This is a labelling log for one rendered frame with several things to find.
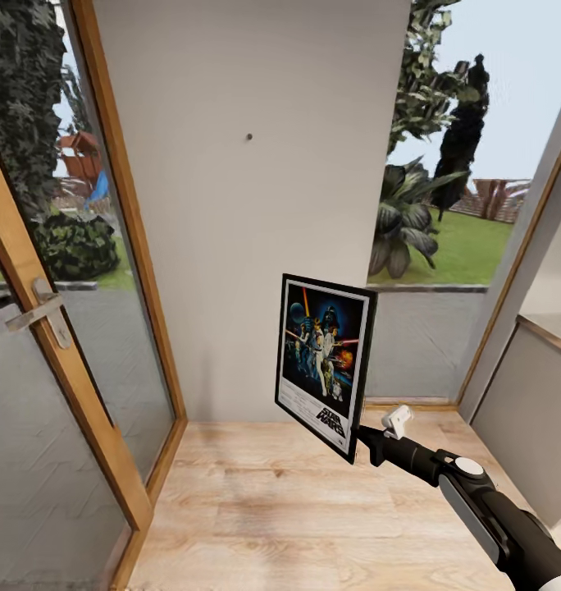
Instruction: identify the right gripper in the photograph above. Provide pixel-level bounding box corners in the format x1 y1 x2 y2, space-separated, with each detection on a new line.
350 424 421 474

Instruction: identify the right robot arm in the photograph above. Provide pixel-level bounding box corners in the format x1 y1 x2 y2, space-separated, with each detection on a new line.
350 405 561 591

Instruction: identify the poster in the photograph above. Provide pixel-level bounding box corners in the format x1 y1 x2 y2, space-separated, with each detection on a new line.
275 273 379 465

